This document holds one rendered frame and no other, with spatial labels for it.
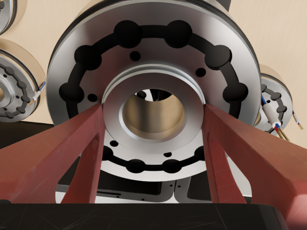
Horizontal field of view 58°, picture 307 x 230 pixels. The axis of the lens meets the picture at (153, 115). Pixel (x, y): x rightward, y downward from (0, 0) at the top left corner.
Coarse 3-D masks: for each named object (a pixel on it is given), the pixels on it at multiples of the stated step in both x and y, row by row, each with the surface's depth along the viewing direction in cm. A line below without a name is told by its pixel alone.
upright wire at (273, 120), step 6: (264, 102) 13; (264, 108) 13; (270, 108) 13; (270, 114) 13; (270, 120) 12; (276, 120) 12; (276, 126) 12; (282, 132) 12; (282, 138) 12; (288, 138) 11
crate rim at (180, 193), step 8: (216, 0) 18; (224, 0) 18; (176, 184) 30; (184, 184) 30; (176, 192) 31; (184, 192) 31; (176, 200) 32; (184, 200) 31; (192, 200) 31; (200, 200) 31; (208, 200) 31
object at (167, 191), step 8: (64, 184) 32; (168, 184) 30; (64, 192) 32; (104, 192) 32; (112, 192) 32; (120, 192) 32; (128, 192) 31; (136, 192) 31; (144, 192) 32; (152, 192) 32; (160, 192) 31; (168, 192) 31; (144, 200) 32; (152, 200) 32; (160, 200) 32
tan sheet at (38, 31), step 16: (32, 0) 29; (48, 0) 29; (64, 0) 29; (80, 0) 29; (32, 16) 30; (48, 16) 30; (64, 16) 30; (16, 32) 31; (32, 32) 31; (48, 32) 31; (32, 48) 32; (48, 48) 32; (160, 96) 35; (48, 112) 38
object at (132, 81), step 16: (144, 64) 12; (160, 64) 12; (112, 80) 12; (128, 80) 12; (144, 80) 12; (160, 80) 12; (176, 80) 12; (192, 80) 12; (112, 96) 12; (128, 96) 12; (176, 96) 12; (192, 96) 12; (112, 112) 13; (192, 112) 13; (112, 128) 13; (128, 128) 13; (176, 128) 14; (192, 128) 13; (128, 144) 14; (144, 144) 14; (160, 144) 14; (176, 144) 14
